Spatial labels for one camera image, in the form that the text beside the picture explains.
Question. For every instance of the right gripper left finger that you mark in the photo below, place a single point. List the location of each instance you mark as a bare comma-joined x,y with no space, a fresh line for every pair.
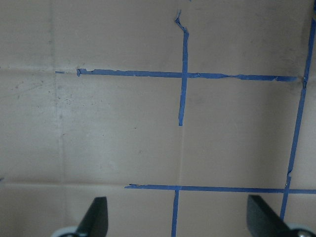
95,221

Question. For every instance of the brown paper table cover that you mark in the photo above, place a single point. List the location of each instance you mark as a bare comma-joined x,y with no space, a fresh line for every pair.
173,109

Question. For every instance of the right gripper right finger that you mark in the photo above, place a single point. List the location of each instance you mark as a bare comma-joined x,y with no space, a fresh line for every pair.
262,221

